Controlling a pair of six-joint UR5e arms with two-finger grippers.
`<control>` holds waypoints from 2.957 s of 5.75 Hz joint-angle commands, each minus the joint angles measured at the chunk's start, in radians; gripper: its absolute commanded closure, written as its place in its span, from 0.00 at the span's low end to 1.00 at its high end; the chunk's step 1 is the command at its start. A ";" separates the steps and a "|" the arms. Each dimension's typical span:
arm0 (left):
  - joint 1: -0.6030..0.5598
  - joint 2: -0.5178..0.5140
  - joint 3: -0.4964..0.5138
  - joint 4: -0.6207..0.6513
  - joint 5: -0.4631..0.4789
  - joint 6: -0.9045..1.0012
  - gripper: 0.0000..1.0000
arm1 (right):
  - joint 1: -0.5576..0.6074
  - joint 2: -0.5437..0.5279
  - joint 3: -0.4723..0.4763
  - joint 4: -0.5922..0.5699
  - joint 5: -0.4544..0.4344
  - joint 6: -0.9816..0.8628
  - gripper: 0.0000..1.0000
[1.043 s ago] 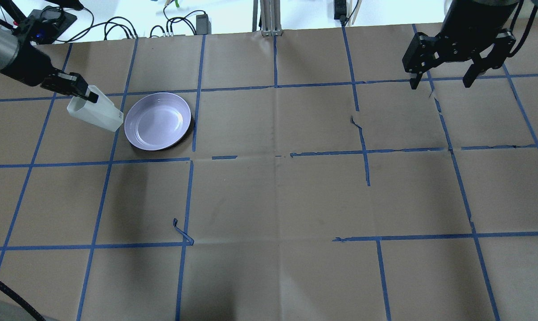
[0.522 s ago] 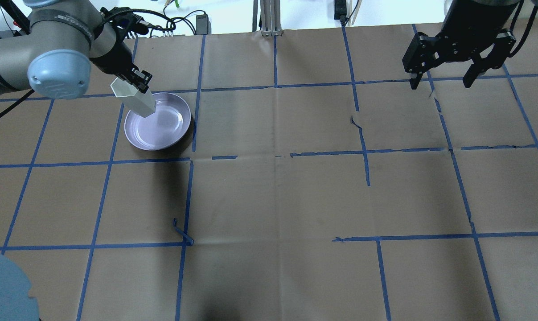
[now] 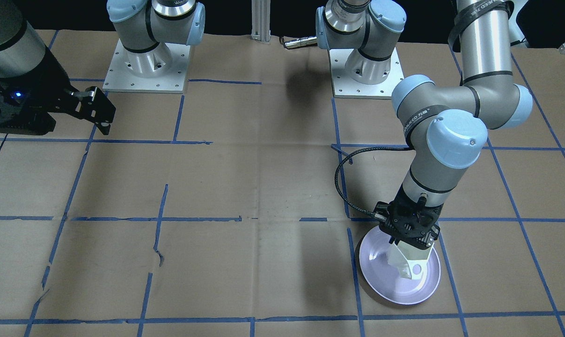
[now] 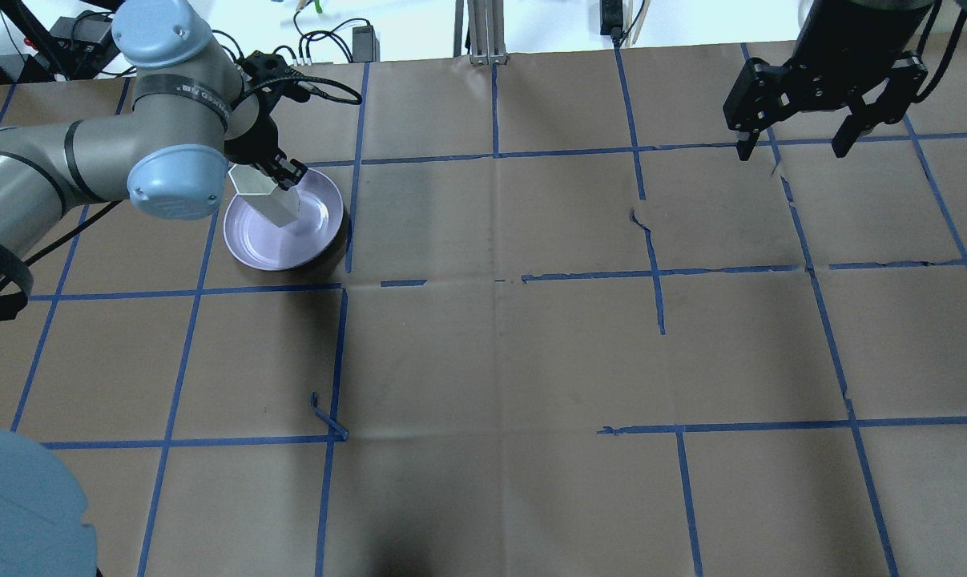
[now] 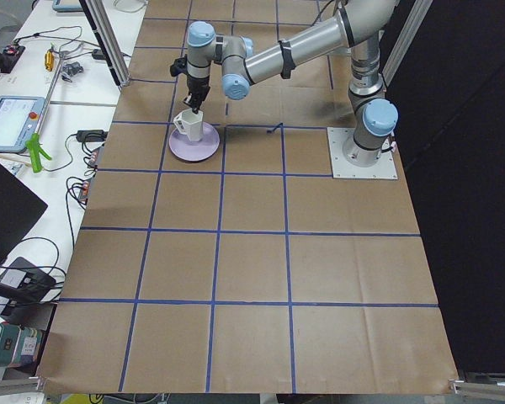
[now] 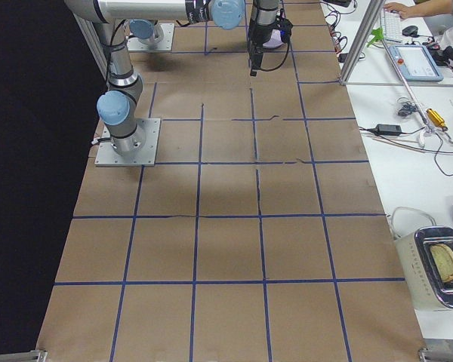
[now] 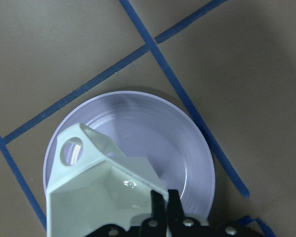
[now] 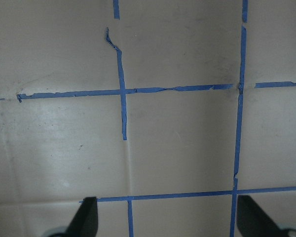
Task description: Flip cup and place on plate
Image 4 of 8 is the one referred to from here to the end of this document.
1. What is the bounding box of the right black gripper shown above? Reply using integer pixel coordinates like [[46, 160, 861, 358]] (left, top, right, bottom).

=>
[[723, 33, 929, 162]]

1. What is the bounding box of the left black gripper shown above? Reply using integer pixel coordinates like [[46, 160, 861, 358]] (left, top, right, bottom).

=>
[[224, 110, 308, 191]]

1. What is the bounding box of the white hexagonal cup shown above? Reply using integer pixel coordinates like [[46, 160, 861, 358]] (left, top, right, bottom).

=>
[[228, 164, 300, 228]]

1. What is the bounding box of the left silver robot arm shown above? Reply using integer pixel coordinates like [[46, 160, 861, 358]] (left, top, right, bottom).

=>
[[0, 1, 306, 576]]

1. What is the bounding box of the purple plate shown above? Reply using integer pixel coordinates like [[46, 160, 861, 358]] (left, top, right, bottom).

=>
[[223, 169, 345, 272]]

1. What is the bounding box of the black power adapter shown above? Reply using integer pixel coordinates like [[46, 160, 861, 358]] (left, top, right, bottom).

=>
[[350, 23, 380, 63], [598, 0, 625, 37]]

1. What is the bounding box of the black power adapter far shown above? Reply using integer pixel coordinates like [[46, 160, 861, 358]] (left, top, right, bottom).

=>
[[598, 0, 625, 37]]

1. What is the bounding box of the brown paper table cover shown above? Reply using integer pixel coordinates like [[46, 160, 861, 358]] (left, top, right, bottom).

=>
[[0, 36, 967, 576]]

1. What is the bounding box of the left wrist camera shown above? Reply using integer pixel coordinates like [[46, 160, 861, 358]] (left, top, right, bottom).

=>
[[232, 50, 312, 109]]

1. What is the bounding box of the aluminium frame post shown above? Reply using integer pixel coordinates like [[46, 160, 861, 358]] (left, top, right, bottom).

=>
[[453, 1, 509, 66]]

